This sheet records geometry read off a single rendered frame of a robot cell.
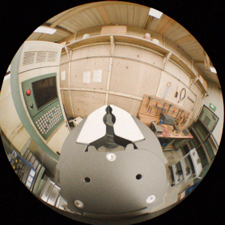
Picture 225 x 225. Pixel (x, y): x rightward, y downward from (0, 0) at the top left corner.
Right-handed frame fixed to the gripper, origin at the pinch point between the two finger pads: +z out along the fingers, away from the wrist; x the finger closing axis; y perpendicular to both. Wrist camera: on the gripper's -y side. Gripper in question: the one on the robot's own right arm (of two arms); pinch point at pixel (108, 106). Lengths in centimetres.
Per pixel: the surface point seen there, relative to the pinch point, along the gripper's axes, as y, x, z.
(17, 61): -21.2, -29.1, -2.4
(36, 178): 59, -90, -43
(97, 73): -14, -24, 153
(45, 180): 74, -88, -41
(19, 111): -3.5, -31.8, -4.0
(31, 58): -43, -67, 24
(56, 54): -46, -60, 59
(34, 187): 59, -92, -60
